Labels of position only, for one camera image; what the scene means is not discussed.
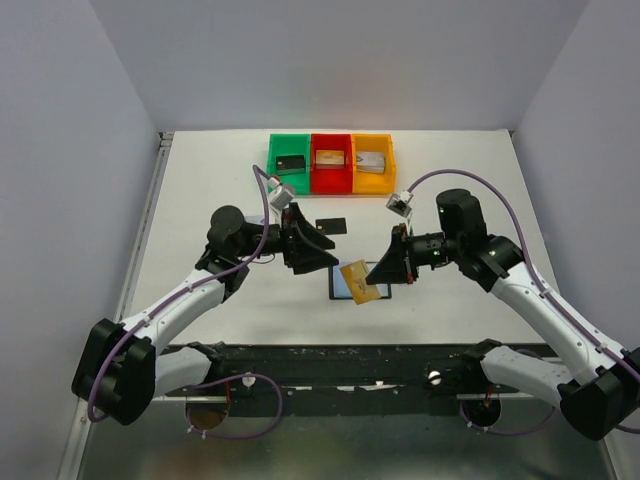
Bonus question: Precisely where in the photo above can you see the aluminium rail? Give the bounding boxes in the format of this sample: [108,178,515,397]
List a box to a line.
[153,385,534,403]
[113,132,175,323]

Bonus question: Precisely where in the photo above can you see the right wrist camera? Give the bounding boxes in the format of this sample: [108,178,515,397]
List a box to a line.
[386,190,414,233]

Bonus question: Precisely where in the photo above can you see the black card in green bin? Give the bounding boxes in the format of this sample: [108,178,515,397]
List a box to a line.
[275,154,306,176]

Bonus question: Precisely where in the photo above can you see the silver credit card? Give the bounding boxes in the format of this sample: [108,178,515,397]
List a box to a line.
[245,216,264,225]

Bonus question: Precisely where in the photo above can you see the aluminium rail front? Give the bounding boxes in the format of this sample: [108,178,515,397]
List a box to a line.
[153,385,534,403]

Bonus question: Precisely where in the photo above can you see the aluminium rail left side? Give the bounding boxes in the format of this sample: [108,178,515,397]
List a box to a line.
[113,132,175,323]

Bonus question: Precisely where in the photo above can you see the black VIP credit card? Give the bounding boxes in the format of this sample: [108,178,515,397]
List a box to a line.
[315,217,348,236]

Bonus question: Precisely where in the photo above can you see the yellow plastic bin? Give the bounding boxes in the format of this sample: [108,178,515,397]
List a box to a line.
[352,133,397,195]

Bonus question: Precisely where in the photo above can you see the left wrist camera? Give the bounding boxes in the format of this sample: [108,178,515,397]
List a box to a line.
[267,176,296,213]

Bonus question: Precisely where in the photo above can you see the green plastic bin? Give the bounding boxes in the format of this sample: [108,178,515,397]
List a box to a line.
[266,133,311,196]

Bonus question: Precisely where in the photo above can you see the red plastic bin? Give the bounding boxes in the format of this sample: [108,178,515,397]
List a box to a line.
[310,133,353,195]

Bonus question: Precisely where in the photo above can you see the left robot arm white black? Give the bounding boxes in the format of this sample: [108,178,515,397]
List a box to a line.
[71,203,338,425]

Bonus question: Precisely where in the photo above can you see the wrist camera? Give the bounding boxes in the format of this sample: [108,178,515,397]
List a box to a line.
[267,176,296,213]
[386,190,414,233]

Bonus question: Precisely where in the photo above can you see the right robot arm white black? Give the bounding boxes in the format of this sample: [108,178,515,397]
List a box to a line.
[366,189,639,440]

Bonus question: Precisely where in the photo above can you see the gold card in red bin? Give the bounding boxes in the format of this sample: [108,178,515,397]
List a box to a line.
[315,150,345,169]

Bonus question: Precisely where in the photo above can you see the black leather card holder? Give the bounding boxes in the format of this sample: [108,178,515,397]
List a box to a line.
[328,260,391,301]

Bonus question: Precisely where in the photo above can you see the silver cards in yellow bin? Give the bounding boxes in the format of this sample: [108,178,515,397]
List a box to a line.
[355,151,386,174]

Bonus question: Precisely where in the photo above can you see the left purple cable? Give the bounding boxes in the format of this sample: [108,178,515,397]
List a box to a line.
[87,164,284,441]

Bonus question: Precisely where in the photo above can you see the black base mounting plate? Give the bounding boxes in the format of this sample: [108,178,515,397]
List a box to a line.
[102,343,584,419]

